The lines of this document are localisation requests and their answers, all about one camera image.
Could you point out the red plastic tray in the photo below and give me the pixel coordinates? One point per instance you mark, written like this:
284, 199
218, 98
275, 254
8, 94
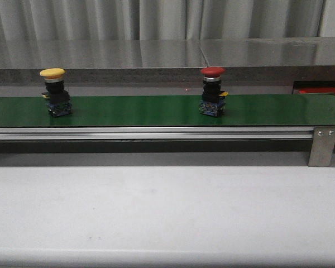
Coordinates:
322, 90

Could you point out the steel conveyor support bracket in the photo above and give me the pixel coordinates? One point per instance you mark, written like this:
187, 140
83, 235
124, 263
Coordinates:
322, 147

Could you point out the grey stone counter slab right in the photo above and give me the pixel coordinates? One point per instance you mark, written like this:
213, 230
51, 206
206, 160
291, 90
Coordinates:
273, 65

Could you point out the yellow push button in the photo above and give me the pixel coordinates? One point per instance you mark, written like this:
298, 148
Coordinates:
56, 97

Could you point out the grey stone counter slab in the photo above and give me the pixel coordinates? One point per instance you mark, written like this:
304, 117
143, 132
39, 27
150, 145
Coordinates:
103, 67
273, 65

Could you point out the green conveyor belt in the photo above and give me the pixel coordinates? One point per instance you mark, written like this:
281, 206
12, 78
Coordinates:
173, 110

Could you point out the aluminium conveyor frame rail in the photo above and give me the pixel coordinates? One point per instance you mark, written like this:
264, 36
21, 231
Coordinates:
155, 133

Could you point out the red push button front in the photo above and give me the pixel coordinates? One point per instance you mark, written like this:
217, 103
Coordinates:
212, 103

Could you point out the white pleated curtain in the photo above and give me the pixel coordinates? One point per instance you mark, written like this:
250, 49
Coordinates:
164, 20

